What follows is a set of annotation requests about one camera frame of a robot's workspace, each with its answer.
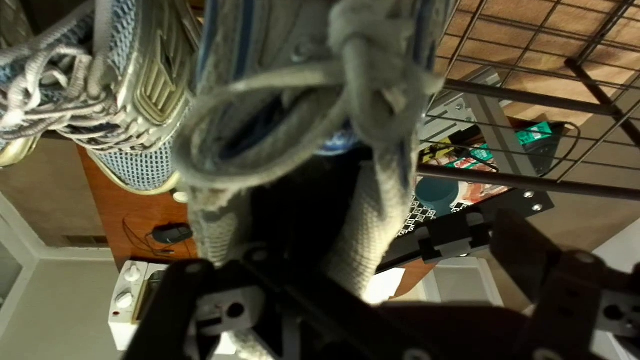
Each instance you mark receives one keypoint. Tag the white toaster oven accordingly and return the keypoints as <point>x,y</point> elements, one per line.
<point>133,300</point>

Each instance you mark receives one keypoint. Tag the black plate with screws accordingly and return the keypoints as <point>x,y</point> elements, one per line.
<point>461,231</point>

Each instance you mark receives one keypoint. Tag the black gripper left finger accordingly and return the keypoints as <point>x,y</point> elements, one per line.
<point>173,306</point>

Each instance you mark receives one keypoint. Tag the colourful magazine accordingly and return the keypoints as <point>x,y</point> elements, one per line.
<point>467,167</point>

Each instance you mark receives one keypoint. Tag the green packet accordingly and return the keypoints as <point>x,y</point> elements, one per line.
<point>532,132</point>

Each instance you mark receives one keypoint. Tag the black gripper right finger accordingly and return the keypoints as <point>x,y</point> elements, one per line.
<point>567,292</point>

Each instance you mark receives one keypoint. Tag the grey blue running sneaker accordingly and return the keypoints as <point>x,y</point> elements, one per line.
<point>293,87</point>
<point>113,87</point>

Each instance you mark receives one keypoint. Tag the black metal shoe rack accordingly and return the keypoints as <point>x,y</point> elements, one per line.
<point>526,90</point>

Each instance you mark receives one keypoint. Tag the black flat device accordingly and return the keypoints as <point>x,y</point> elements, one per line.
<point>173,232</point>

